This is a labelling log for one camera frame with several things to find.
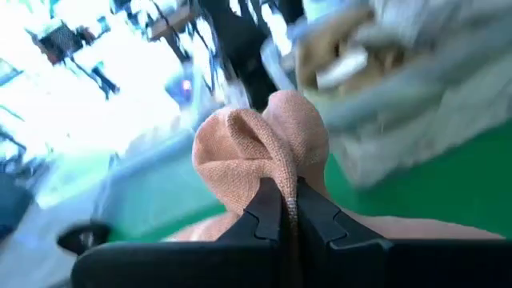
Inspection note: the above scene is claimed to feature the light grey waffle towel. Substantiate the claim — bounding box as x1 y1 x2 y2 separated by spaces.
371 0 512 81

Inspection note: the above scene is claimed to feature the tan towel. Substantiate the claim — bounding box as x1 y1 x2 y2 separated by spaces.
295 7 405 95

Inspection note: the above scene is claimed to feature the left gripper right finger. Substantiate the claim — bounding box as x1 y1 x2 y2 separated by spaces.
296 178 391 251

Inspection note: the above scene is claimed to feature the salmon pink towel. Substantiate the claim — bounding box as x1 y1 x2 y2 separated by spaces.
162 90 505 243

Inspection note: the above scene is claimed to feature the clear plastic bin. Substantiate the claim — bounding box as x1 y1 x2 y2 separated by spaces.
259 0 512 191

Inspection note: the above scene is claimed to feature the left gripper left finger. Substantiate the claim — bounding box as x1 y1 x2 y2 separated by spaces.
218 178 292 242

